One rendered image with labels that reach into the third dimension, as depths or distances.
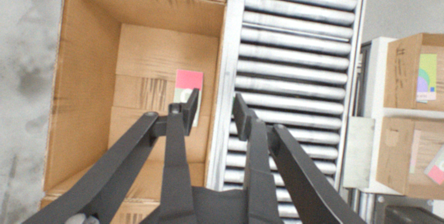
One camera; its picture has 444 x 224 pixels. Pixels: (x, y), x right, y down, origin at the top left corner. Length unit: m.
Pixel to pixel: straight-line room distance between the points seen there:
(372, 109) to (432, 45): 0.37
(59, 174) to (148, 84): 0.26
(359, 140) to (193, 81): 0.73
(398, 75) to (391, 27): 1.41
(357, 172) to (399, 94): 0.35
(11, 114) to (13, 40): 0.58
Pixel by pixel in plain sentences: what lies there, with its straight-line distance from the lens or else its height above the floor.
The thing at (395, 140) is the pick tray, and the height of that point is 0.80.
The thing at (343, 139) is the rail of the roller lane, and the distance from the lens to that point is 0.84.
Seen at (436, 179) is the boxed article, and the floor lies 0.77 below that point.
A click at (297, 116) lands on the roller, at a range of 0.70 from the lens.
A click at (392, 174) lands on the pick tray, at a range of 0.95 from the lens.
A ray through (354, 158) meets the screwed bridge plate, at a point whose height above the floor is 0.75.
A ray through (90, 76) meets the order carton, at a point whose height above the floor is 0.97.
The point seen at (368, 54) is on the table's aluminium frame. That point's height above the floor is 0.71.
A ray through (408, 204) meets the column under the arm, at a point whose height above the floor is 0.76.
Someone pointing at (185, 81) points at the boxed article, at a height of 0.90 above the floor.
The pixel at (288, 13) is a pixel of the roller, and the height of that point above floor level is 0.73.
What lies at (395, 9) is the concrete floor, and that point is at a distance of 2.39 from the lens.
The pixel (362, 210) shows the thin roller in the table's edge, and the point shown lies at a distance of 1.01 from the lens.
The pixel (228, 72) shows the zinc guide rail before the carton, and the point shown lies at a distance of 0.46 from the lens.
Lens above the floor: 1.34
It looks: 85 degrees down
